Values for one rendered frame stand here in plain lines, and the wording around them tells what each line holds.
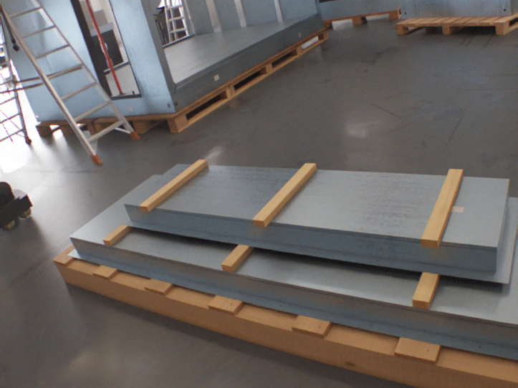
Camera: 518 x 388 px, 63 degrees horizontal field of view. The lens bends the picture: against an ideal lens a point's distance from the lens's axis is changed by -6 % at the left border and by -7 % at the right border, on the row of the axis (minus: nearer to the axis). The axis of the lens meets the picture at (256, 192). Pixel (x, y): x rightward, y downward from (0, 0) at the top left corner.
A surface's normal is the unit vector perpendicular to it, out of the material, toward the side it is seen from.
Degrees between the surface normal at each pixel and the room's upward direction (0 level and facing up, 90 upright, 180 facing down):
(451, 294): 0
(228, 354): 0
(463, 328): 90
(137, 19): 90
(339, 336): 0
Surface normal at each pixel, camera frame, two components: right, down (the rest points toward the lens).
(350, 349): -0.51, 0.50
